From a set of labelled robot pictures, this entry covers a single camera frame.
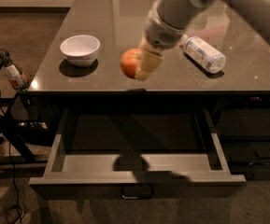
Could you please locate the dark lower drawer cabinet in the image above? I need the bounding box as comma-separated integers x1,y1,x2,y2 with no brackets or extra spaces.
211,95,270,180

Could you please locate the shoe at floor corner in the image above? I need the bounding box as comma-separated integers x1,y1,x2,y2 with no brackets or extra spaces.
0,205,25,224

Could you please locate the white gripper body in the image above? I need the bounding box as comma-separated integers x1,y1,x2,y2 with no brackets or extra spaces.
143,3,184,50

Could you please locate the orange fruit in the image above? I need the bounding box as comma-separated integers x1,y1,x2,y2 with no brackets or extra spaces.
121,49,142,79

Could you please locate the dark desk with glossy top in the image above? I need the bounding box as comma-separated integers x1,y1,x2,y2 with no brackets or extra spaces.
30,0,270,99

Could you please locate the black side table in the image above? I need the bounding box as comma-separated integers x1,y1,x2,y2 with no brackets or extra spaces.
0,60,54,165

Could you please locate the black power cable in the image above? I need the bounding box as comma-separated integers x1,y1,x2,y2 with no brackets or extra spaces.
0,77,24,224

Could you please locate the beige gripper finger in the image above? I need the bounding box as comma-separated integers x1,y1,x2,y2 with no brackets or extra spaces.
135,36,163,80

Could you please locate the dark glass bottle with label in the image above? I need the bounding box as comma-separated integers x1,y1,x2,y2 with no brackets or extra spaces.
0,49,28,92

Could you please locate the white ceramic bowl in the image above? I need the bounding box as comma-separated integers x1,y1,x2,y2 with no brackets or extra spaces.
60,35,100,67

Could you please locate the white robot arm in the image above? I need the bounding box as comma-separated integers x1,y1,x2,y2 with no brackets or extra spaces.
135,0,270,80

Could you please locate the open grey top drawer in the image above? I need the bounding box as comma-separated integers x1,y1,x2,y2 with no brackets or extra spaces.
29,110,246,199

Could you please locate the clear plastic water bottle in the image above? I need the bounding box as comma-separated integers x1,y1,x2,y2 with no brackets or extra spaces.
180,35,226,74

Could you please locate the metal drawer handle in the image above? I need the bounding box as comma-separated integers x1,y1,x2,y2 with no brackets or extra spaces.
121,187,154,200

